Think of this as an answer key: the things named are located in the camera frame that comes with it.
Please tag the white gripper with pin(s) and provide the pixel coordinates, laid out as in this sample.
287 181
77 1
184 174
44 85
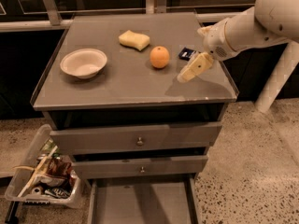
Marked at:
216 41

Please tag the orange fruit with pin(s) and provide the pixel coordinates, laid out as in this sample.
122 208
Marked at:
159 57

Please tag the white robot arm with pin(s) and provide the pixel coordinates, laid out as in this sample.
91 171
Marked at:
267 23

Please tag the grey drawer cabinet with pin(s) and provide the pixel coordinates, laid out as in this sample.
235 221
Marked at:
129 91

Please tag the grey middle drawer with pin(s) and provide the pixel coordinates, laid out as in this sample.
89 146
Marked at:
140 167

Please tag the grey top drawer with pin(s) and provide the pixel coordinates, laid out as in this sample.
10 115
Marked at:
136 138

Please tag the grey open bottom drawer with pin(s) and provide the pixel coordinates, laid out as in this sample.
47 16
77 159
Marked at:
160 199

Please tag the yellow sponge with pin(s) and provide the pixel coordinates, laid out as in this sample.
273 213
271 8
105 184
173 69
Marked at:
134 40

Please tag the white paper bowl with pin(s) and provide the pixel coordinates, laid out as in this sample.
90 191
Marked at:
83 63

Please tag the brown snack bag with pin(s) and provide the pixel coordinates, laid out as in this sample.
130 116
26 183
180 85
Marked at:
57 172

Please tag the black striped packet in bin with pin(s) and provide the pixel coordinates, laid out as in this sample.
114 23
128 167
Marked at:
57 193

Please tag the clear plastic bin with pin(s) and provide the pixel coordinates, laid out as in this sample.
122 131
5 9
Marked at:
26 185

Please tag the metal railing frame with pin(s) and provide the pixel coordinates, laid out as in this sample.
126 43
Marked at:
36 15

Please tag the white diagonal post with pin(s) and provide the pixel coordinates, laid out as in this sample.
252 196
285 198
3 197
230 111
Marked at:
278 78

